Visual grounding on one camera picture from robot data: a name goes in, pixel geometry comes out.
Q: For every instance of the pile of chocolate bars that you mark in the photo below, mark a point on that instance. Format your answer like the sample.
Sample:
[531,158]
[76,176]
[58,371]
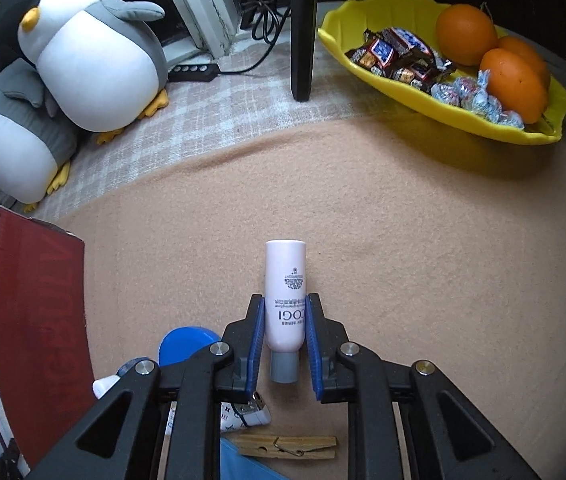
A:
[388,52]

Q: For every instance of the white window frame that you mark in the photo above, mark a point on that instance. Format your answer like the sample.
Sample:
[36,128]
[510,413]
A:
[198,5]

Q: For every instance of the red cardboard box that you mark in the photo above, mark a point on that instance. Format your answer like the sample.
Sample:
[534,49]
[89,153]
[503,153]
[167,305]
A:
[38,300]

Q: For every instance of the yellow fruit bowl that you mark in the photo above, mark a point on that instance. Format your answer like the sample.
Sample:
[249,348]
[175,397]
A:
[348,20]

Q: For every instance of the blue round tape measure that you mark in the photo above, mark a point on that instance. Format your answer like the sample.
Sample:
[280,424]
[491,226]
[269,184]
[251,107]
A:
[183,345]

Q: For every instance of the pile of foil wrapped candies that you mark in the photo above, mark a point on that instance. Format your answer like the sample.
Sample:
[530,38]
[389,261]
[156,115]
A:
[468,92]

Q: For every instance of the large penguin plush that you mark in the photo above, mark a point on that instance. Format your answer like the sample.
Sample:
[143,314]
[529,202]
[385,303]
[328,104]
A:
[8,150]

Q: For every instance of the orange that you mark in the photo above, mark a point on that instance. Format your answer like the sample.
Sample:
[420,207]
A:
[513,90]
[530,57]
[465,35]

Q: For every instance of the small penguin plush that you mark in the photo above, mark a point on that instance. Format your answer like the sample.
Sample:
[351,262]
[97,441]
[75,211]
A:
[93,70]

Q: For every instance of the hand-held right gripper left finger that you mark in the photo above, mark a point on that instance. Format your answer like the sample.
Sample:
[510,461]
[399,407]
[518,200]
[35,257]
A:
[258,350]

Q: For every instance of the wooden clothespin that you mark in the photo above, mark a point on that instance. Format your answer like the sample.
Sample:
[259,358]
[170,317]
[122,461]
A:
[263,445]

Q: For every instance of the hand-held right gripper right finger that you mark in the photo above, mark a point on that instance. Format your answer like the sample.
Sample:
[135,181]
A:
[313,350]

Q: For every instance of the black inline controller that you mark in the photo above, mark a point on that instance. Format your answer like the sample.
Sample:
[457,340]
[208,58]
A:
[193,72]

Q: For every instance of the white lotion bottle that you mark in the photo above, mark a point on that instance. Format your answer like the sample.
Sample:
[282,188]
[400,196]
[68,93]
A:
[285,280]

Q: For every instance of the blue phone stand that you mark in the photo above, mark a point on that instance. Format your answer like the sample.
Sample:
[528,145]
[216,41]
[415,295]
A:
[243,467]

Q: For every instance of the small clear bottle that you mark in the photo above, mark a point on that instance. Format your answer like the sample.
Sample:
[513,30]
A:
[105,386]

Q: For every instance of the patterned white lighter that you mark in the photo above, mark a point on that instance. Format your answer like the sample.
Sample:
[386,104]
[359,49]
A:
[235,417]

